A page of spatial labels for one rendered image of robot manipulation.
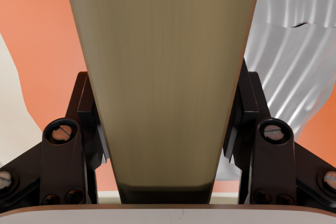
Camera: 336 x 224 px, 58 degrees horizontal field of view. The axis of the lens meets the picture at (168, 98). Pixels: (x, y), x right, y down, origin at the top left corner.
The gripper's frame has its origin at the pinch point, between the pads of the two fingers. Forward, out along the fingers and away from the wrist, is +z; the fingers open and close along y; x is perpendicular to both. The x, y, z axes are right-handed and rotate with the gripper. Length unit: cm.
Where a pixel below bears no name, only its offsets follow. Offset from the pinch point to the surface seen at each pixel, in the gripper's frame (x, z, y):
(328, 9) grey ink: 1.0, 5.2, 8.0
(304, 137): -10.9, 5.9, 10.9
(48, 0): 1.0, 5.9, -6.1
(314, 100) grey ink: -5.9, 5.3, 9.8
